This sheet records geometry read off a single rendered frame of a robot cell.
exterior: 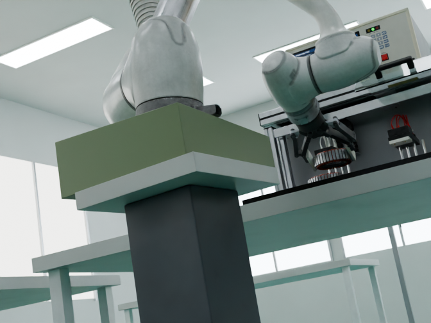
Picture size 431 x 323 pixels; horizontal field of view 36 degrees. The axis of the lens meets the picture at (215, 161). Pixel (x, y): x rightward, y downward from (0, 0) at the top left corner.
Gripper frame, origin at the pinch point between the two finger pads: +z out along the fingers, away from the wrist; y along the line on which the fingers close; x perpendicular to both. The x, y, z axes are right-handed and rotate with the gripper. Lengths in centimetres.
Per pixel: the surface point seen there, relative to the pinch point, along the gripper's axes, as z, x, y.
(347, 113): 12.8, 28.4, 1.5
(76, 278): 55, 18, -140
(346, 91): 9.5, 35.5, 2.4
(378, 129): 28.3, 32.6, 7.0
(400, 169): -4.4, -13.6, 19.8
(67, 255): -3, -14, -90
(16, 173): 252, 321, -454
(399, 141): 14.1, 12.0, 16.6
